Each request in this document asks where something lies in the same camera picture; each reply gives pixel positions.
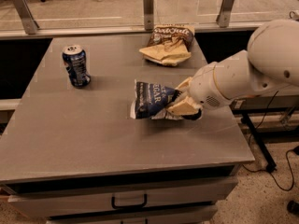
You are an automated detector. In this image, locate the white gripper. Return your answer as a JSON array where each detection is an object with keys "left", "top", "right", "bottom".
[{"left": 166, "top": 63, "right": 231, "bottom": 120}]

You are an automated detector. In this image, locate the blue chip bag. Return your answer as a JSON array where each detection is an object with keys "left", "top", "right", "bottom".
[{"left": 130, "top": 81, "right": 180, "bottom": 119}]

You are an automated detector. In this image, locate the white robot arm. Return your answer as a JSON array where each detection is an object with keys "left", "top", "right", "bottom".
[{"left": 166, "top": 20, "right": 299, "bottom": 119}]

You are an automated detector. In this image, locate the brown chip bag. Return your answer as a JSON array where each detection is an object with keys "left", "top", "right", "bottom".
[{"left": 139, "top": 24, "right": 194, "bottom": 66}]

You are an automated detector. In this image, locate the black table leg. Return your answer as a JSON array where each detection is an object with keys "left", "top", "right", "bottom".
[{"left": 241, "top": 113, "right": 277, "bottom": 174}]

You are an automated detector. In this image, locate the grey lower drawer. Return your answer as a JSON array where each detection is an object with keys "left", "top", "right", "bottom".
[{"left": 46, "top": 205, "right": 217, "bottom": 224}]

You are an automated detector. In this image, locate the grey drawer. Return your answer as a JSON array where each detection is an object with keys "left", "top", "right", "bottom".
[
  {"left": 8, "top": 176, "right": 237, "bottom": 217},
  {"left": 46, "top": 205, "right": 217, "bottom": 224}
]

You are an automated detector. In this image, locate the blue soda can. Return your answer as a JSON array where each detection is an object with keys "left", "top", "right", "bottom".
[{"left": 62, "top": 45, "right": 91, "bottom": 88}]

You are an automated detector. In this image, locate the grey upper drawer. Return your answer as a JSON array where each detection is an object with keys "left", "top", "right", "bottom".
[{"left": 8, "top": 176, "right": 237, "bottom": 217}]

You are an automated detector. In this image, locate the right metal railing bracket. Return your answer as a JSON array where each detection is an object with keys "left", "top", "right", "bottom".
[{"left": 216, "top": 0, "right": 235, "bottom": 28}]

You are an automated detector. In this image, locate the metal railing bracket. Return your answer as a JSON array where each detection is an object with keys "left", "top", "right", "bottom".
[
  {"left": 11, "top": 0, "right": 39, "bottom": 35},
  {"left": 143, "top": 0, "right": 154, "bottom": 31},
  {"left": 216, "top": 0, "right": 235, "bottom": 28}
]

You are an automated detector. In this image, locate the black floor cable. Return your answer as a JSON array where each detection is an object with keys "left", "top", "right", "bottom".
[{"left": 242, "top": 91, "right": 299, "bottom": 192}]

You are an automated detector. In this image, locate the middle metal railing bracket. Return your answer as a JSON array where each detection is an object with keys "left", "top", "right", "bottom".
[{"left": 143, "top": 0, "right": 154, "bottom": 31}]

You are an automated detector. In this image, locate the black drawer handle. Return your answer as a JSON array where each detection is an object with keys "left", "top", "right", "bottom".
[{"left": 110, "top": 194, "right": 148, "bottom": 210}]

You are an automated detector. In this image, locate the left metal railing bracket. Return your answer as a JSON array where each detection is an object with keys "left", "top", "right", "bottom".
[{"left": 11, "top": 0, "right": 39, "bottom": 35}]

